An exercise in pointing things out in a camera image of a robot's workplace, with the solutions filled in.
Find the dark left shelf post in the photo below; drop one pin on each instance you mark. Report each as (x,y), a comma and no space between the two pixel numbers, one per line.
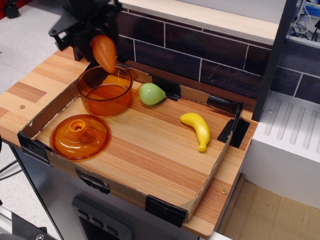
(77,54)

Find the black bracket bottom left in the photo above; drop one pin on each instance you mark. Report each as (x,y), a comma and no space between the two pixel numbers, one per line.
(14,227)

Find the cardboard fence with black tape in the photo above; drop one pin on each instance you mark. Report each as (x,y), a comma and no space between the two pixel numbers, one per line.
(152,160)

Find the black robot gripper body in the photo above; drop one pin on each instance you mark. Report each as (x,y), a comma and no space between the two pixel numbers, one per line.
(81,20)

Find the dark grey shelf post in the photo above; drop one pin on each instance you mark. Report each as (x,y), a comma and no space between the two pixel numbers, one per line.
(282,35)

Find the yellow toy banana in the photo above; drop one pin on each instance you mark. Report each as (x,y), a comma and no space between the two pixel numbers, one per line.
(201,128)

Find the white toy sink drainboard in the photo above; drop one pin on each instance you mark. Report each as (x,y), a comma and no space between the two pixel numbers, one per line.
(284,153)

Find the grey oven control panel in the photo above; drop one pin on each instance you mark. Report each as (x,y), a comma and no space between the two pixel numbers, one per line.
(97,225)

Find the green toy pear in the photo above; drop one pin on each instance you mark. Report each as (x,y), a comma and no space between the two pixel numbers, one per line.
(151,94)

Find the orange transparent pot lid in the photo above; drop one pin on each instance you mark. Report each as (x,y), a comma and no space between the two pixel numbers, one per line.
(80,137)

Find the black object top left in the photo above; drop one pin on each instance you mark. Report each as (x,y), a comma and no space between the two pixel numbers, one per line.
(10,9)

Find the orange transparent pot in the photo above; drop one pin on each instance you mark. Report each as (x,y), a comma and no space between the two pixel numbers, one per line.
(106,94)

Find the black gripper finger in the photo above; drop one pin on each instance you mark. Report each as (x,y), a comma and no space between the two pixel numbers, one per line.
(111,23)

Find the orange toy carrot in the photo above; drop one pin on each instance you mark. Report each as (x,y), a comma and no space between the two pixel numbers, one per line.
(104,51)

